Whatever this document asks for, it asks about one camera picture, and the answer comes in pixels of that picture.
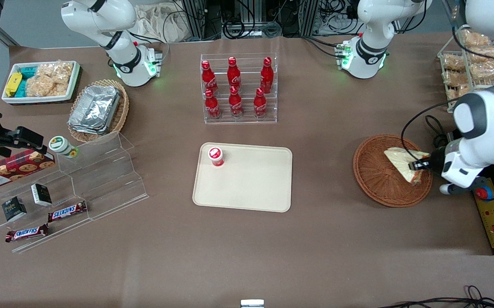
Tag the red cola bottle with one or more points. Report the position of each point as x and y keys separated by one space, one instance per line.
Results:
x=233 y=75
x=212 y=107
x=209 y=79
x=260 y=105
x=236 y=105
x=266 y=77

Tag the teal snack packet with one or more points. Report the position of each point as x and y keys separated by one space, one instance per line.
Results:
x=26 y=70

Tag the oval light wicker basket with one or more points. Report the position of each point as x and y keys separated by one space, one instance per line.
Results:
x=120 y=115

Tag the stacked aluminium foil containers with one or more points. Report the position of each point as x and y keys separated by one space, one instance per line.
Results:
x=95 y=109

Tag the white rectangular plastic bin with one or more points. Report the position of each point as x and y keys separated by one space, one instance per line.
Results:
x=37 y=99

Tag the Snickers chocolate bar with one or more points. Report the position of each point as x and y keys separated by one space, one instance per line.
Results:
x=26 y=233
x=67 y=211

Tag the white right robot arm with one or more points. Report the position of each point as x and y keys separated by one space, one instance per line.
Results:
x=101 y=17

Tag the clear acrylic bottle rack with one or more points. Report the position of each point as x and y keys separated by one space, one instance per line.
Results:
x=247 y=122

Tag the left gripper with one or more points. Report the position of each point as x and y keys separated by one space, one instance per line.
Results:
x=435 y=164

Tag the clear bag of pastries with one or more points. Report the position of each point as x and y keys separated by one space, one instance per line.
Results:
x=486 y=68
x=454 y=79
x=476 y=39
x=463 y=90
x=453 y=63

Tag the red cookie box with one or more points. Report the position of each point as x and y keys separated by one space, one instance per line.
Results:
x=11 y=169

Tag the small silver white device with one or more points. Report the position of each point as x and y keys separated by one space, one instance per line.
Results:
x=252 y=303

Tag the crumpled beige cloth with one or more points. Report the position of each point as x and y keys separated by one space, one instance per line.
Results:
x=157 y=23

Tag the clear acrylic stepped display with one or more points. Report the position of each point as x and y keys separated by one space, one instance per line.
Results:
x=110 y=184

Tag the triangular sandwich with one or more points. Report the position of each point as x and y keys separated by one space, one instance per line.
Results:
x=399 y=159

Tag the aluminium profile frame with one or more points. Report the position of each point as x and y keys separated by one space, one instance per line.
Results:
x=200 y=19

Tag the green white lidded jar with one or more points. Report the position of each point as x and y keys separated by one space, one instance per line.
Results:
x=61 y=145

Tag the round brown wicker basket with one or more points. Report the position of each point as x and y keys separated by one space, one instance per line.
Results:
x=375 y=184

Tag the small black carton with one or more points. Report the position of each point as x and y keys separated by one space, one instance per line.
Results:
x=14 y=208
x=41 y=194

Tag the yellow snack packet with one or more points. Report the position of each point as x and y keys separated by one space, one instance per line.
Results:
x=13 y=84

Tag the clear bag of crackers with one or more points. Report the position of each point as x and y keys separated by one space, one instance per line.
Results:
x=50 y=79

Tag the beige plastic tray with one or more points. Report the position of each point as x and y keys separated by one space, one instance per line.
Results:
x=247 y=184

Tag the red white lidded cup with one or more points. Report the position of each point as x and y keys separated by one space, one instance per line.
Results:
x=215 y=156

